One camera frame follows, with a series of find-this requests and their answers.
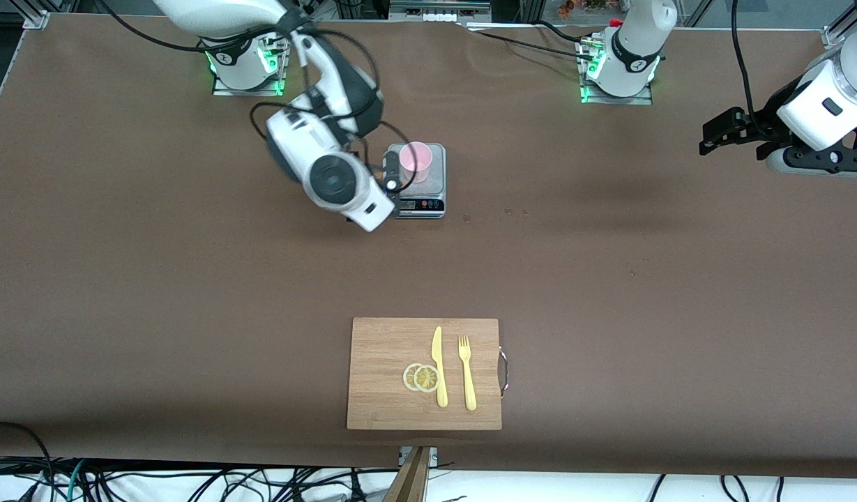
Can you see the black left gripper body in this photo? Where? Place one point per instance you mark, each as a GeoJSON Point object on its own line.
{"type": "Point", "coordinates": [764, 124]}

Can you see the pink plastic cup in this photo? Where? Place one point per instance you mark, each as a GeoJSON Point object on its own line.
{"type": "Point", "coordinates": [420, 164]}

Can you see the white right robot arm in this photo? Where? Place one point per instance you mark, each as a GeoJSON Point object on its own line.
{"type": "Point", "coordinates": [330, 178]}

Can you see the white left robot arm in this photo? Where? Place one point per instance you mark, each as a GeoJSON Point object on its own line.
{"type": "Point", "coordinates": [637, 56]}

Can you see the silver digital kitchen scale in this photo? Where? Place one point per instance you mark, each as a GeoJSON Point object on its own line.
{"type": "Point", "coordinates": [435, 199]}

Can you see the white power strip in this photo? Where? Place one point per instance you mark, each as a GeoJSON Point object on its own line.
{"type": "Point", "coordinates": [435, 12]}

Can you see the yellow plastic fork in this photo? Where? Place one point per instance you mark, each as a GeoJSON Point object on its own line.
{"type": "Point", "coordinates": [470, 390]}

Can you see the yellow plastic knife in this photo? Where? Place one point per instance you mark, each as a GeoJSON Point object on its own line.
{"type": "Point", "coordinates": [441, 390]}

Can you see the lemon slice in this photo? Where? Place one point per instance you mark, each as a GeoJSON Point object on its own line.
{"type": "Point", "coordinates": [426, 378]}
{"type": "Point", "coordinates": [408, 377]}

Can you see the bamboo cutting board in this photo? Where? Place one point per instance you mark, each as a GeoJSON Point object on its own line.
{"type": "Point", "coordinates": [379, 362]}

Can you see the wooden beam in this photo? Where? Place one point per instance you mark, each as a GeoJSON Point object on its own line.
{"type": "Point", "coordinates": [411, 484]}

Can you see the brown table cover sheet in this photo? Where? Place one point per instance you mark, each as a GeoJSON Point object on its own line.
{"type": "Point", "coordinates": [191, 314]}

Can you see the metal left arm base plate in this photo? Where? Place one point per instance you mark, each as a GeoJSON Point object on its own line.
{"type": "Point", "coordinates": [644, 100]}

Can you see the small metal bracket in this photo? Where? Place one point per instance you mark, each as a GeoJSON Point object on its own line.
{"type": "Point", "coordinates": [434, 454]}

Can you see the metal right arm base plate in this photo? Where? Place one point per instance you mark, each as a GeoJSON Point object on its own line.
{"type": "Point", "coordinates": [222, 90]}

